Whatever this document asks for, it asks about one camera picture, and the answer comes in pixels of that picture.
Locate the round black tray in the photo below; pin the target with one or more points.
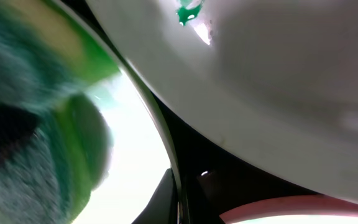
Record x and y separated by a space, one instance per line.
227 181

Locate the green yellow scrub sponge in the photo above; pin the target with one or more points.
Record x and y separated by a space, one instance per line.
54 142

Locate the white plate with green blob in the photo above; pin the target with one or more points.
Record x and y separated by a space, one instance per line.
274 83

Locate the white plate smeared green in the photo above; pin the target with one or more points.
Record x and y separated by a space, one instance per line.
142 147

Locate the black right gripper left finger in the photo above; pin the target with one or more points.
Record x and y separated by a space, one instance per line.
162 207

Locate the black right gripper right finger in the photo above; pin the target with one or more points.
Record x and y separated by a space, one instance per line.
197 209

